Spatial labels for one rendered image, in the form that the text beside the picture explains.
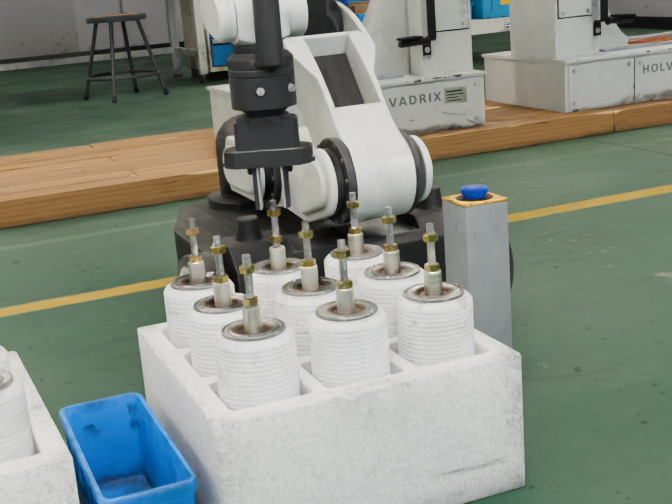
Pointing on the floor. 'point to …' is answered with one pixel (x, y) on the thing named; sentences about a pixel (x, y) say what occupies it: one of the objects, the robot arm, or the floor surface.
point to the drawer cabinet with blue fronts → (216, 58)
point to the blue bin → (125, 454)
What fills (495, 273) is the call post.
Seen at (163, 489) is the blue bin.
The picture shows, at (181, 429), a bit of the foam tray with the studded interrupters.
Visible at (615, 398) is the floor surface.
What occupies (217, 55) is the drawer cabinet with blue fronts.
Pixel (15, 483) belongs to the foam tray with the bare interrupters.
